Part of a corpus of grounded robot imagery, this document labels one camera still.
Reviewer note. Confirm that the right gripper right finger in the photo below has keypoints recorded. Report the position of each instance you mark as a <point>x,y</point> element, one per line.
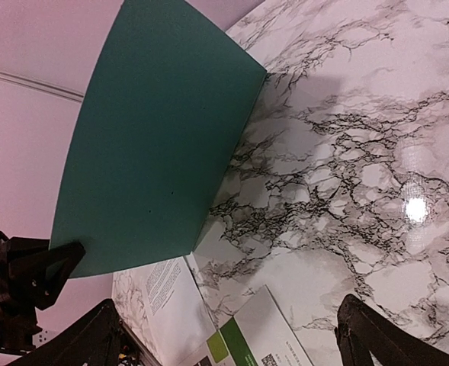
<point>363,335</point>

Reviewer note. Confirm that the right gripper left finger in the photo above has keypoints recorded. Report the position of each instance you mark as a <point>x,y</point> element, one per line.
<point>97,338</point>

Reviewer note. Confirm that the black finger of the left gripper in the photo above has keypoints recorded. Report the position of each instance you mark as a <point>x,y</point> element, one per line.
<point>54,272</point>

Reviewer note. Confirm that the green map flyer sheet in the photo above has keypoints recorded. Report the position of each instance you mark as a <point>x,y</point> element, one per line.
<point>257,334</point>

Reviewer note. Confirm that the teal file folder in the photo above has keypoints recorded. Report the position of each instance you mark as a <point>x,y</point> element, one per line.
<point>162,115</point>

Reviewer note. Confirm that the white text paper sheet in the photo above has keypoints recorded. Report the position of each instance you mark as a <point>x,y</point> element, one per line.
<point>162,305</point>

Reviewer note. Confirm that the left aluminium frame post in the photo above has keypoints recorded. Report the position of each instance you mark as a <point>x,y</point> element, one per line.
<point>42,86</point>

